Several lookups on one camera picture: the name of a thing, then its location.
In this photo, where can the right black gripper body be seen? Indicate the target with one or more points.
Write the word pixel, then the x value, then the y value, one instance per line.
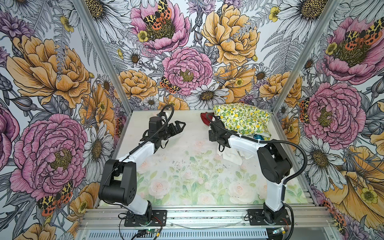
pixel 213 136

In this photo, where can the red cloth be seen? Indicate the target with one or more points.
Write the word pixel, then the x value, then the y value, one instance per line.
pixel 206 117

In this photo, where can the white cloth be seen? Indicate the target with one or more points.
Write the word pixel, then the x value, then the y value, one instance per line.
pixel 234 156

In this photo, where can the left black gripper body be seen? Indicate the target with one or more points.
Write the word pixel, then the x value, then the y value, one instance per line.
pixel 168 131

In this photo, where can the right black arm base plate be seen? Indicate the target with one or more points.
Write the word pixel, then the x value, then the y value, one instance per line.
pixel 261 217

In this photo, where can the aluminium front frame rail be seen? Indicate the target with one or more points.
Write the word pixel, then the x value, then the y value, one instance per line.
pixel 206 216

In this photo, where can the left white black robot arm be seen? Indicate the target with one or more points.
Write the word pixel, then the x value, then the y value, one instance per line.
pixel 119 179

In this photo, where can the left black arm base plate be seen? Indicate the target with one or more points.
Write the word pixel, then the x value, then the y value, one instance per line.
pixel 157 218

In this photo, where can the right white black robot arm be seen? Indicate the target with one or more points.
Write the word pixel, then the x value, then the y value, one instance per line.
pixel 274 162

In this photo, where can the lemon print cloth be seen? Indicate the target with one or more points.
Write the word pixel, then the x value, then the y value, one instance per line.
pixel 245 119

